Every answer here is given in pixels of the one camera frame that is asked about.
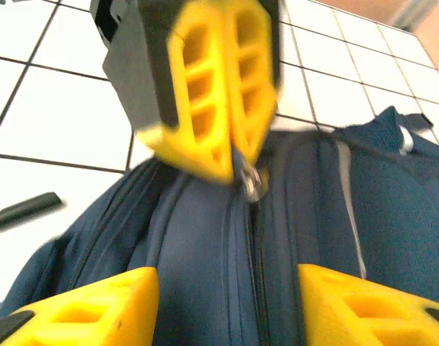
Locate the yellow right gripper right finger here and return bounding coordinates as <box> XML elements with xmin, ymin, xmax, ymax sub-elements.
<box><xmin>298</xmin><ymin>263</ymin><xmax>439</xmax><ymax>346</ymax></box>

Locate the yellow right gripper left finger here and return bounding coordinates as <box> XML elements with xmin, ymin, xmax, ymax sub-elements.
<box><xmin>0</xmin><ymin>266</ymin><xmax>161</xmax><ymax>346</ymax></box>

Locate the navy blue backpack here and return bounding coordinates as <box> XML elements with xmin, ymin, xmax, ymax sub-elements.
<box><xmin>0</xmin><ymin>106</ymin><xmax>439</xmax><ymax>346</ymax></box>

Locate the black pen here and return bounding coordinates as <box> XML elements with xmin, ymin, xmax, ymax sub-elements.
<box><xmin>0</xmin><ymin>192</ymin><xmax>66</xmax><ymax>234</ymax></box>

